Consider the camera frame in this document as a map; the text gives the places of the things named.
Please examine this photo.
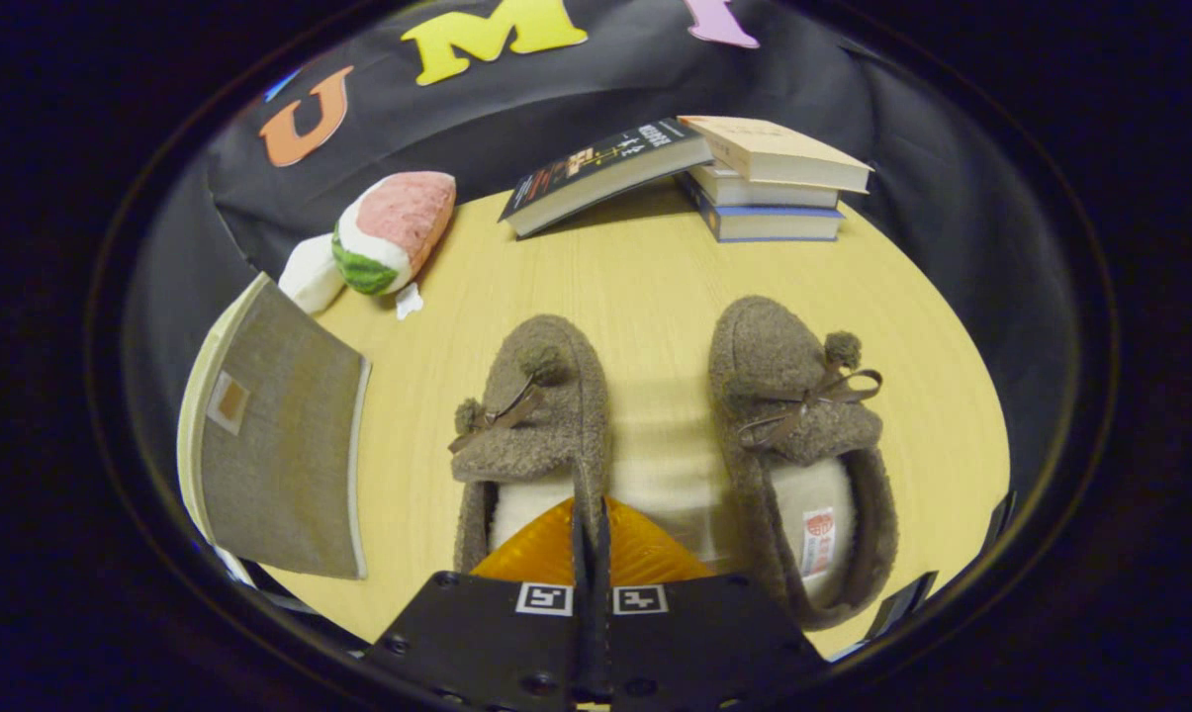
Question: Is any white cover book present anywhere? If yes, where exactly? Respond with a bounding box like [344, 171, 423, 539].
[689, 163, 842, 210]

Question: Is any black cover book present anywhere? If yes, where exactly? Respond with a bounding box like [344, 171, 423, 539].
[499, 117, 715, 240]

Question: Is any white plush toy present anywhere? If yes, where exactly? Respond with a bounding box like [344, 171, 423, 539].
[279, 234, 347, 315]

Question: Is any beige cover book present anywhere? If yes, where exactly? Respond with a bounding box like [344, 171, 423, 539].
[680, 116, 873, 194]

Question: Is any brown fuzzy slipper shoe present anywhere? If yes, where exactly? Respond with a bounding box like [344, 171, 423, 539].
[709, 295, 900, 632]
[449, 314, 613, 577]

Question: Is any blue cover book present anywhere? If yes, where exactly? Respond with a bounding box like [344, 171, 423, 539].
[694, 193, 846, 243]

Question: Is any dark flat block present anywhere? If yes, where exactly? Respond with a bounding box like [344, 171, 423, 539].
[861, 571, 940, 644]

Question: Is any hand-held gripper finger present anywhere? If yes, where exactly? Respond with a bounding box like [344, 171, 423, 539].
[361, 496, 595, 711]
[593, 496, 832, 711]

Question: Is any watermelon slice plush toy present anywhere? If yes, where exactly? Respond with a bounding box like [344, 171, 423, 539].
[332, 171, 458, 319]

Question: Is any grey fabric storage box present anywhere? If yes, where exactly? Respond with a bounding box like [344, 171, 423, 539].
[178, 272, 371, 581]

